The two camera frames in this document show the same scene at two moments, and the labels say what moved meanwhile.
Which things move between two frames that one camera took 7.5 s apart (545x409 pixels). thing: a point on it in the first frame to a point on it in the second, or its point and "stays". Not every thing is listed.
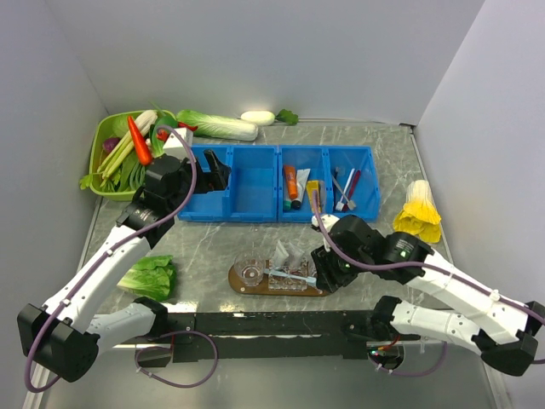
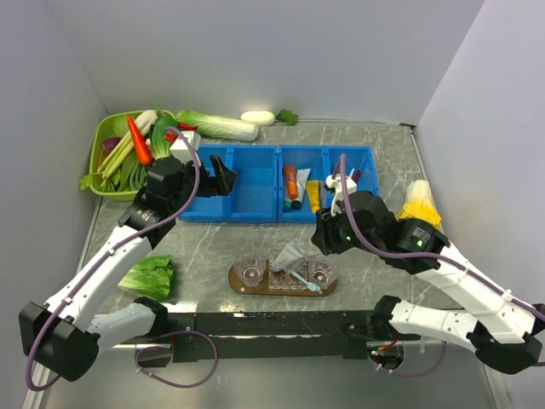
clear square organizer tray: (283, 283) stays
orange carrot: (143, 147) stays
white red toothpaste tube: (295, 255) to (297, 265)
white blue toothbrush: (311, 279) to (309, 285)
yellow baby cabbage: (419, 216) stays
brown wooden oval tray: (263, 289) stays
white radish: (268, 118) stays
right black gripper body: (343, 270) to (337, 234)
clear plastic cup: (249, 268) stays
